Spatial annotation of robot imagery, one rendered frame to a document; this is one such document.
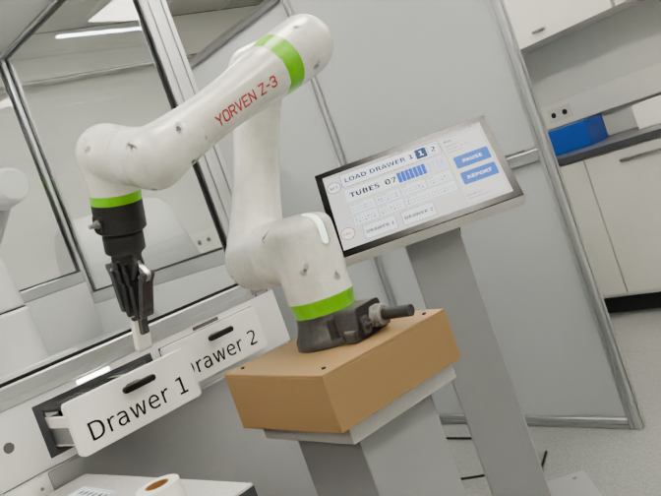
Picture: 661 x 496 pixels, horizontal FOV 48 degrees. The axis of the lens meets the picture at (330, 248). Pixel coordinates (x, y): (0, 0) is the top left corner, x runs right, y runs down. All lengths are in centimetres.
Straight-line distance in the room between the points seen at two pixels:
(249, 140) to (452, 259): 79
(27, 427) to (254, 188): 67
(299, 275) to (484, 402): 98
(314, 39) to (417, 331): 59
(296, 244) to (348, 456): 40
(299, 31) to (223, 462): 102
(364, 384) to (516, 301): 172
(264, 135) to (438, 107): 143
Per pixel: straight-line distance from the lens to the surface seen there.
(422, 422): 147
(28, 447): 167
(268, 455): 197
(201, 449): 186
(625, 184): 405
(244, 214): 153
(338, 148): 333
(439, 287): 213
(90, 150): 135
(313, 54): 148
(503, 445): 227
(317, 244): 137
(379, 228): 203
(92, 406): 156
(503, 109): 275
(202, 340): 185
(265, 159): 156
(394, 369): 133
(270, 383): 136
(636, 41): 469
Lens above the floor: 113
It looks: 4 degrees down
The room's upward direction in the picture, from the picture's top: 20 degrees counter-clockwise
